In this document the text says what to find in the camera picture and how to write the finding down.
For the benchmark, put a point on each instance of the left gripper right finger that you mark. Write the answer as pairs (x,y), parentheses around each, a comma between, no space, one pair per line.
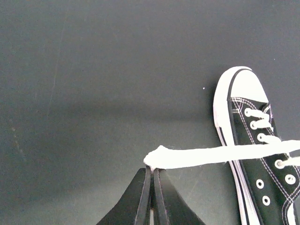
(169,208)

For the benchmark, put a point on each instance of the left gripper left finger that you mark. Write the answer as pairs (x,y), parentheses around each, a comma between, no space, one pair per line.
(133,208)

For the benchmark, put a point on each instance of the black table mat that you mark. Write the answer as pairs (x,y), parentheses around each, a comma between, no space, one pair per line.
(89,87)

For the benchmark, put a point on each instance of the black white sneaker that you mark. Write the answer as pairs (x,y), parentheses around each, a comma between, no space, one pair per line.
(266,187)

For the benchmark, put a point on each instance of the white shoelace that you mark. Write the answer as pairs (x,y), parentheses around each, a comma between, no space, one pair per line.
(164,158)

